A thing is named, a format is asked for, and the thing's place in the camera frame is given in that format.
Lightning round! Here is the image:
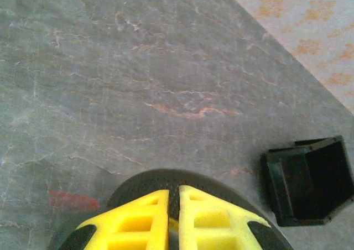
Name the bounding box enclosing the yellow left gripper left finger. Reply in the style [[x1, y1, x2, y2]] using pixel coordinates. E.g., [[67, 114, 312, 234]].
[[70, 189, 170, 250]]

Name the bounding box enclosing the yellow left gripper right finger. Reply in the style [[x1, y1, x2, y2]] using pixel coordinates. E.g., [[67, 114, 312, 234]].
[[178, 185, 279, 250]]

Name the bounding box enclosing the black perforated cable spool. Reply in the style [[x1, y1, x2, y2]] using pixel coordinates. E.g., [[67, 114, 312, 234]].
[[56, 169, 295, 250]]

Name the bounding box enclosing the red cable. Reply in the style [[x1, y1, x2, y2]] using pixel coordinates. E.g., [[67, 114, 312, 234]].
[[47, 190, 100, 211]]

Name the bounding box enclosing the black plastic box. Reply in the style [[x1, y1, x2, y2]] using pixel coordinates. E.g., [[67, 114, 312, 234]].
[[261, 135, 354, 228]]

